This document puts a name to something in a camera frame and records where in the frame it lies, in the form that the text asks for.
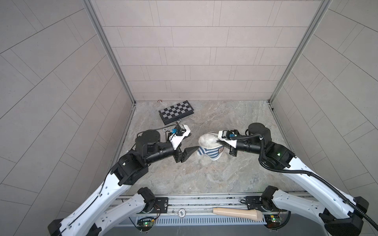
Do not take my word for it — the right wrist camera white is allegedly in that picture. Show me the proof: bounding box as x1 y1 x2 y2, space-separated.
217 130 239 148

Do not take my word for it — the right circuit board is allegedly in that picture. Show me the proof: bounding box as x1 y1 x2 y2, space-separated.
264 214 283 229

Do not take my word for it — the black white chessboard box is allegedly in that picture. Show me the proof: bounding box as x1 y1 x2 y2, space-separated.
159 100 194 125

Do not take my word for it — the beige wooden handle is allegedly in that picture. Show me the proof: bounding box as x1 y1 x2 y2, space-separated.
213 207 263 221

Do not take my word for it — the left circuit board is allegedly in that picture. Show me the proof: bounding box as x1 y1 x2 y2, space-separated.
137 217 156 232

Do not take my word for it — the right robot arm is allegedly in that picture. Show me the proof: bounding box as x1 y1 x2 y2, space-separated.
218 123 378 236

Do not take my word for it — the black corrugated cable hose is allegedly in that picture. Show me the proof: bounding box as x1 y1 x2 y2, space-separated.
233 133 378 231

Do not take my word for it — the circuit board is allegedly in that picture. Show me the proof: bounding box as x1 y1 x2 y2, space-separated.
264 214 283 229
137 217 156 232

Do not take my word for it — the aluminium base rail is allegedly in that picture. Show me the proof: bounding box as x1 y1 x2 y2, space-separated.
156 192 325 217

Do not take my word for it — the blue white striped sweater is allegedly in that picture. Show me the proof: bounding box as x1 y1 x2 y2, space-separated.
197 145 224 161

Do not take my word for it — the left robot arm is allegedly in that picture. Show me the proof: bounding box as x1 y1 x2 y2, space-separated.
48 124 198 236

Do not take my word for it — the white teddy bear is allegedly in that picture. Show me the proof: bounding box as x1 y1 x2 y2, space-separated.
198 132 221 156

